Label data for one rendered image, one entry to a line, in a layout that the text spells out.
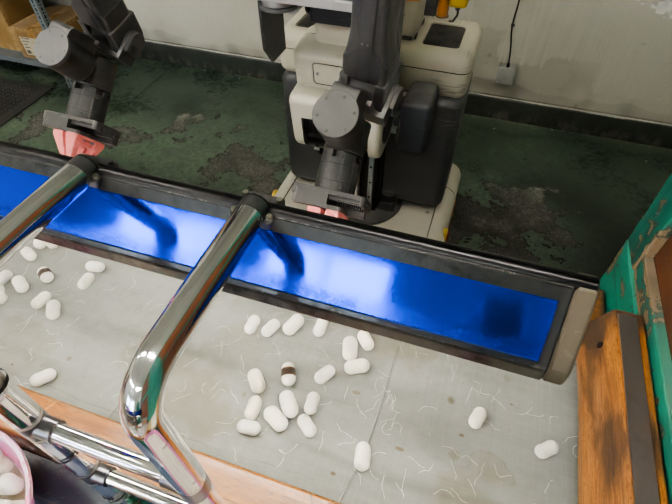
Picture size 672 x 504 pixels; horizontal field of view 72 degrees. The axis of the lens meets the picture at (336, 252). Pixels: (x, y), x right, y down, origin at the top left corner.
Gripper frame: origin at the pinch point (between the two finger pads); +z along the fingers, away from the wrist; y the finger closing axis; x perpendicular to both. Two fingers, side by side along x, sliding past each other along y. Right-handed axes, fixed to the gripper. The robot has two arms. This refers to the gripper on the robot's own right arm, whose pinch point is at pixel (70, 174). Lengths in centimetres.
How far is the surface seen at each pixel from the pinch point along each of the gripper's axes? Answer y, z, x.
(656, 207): 87, -15, 4
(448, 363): 66, 13, 4
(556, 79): 95, -104, 169
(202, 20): -96, -105, 168
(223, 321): 32.2, 16.2, 1.2
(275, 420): 47, 24, -9
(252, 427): 44, 26, -9
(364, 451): 58, 24, -9
